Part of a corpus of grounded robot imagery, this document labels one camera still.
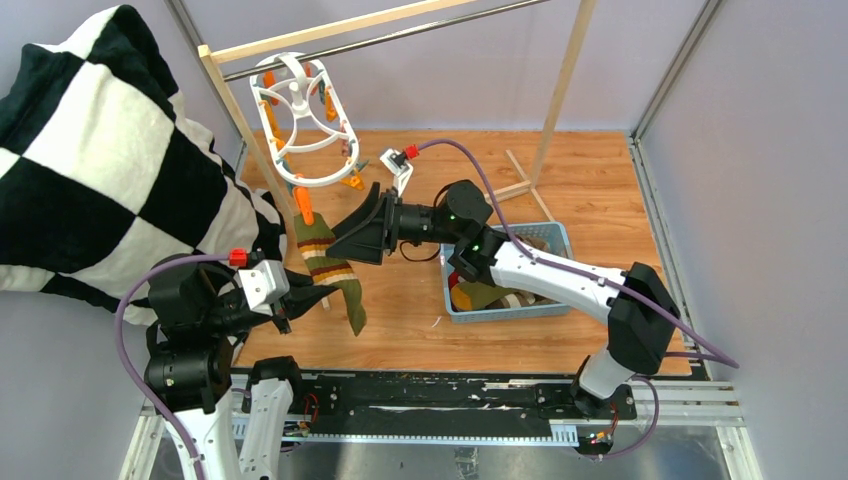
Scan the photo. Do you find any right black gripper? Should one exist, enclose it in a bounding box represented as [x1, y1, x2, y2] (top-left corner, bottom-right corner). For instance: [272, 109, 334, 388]
[326, 183, 463, 267]

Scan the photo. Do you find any green striped sock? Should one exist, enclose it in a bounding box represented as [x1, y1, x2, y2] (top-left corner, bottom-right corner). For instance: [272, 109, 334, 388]
[449, 282, 520, 311]
[293, 213, 367, 336]

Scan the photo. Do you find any light blue plastic basket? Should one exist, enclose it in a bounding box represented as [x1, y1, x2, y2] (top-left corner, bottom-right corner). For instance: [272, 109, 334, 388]
[439, 221, 576, 324]

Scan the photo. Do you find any brown striped sock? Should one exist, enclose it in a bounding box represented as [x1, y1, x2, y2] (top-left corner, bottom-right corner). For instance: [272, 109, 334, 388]
[488, 291, 556, 309]

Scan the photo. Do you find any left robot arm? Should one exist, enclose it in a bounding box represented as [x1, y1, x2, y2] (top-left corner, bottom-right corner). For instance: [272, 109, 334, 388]
[143, 250, 335, 479]

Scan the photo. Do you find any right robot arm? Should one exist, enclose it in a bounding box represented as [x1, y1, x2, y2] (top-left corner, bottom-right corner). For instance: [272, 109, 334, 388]
[327, 180, 680, 418]

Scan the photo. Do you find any white round clip hanger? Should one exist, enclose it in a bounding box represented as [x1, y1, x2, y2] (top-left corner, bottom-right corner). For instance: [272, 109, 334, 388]
[249, 52, 361, 188]

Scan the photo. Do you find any yellow clothes peg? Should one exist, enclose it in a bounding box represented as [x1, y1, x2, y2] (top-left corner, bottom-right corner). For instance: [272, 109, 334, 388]
[340, 170, 365, 191]

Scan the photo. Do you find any orange clothes peg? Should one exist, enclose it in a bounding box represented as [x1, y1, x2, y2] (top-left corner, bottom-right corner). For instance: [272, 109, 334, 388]
[292, 186, 315, 226]

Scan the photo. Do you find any wooden clothes rack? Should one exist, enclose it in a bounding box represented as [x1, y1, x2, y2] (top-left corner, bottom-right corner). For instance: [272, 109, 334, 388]
[197, 0, 598, 311]

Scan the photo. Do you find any black white checkered blanket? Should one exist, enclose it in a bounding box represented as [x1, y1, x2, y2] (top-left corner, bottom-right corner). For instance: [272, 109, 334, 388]
[1, 5, 287, 325]

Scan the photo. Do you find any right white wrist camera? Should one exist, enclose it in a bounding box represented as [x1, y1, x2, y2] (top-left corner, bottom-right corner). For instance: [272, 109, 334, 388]
[379, 149, 414, 197]

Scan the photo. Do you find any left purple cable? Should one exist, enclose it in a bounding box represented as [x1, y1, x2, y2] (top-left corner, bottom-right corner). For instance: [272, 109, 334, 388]
[113, 248, 249, 480]

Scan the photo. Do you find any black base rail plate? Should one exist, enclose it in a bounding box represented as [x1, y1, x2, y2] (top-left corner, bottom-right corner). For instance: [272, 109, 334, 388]
[241, 369, 639, 441]

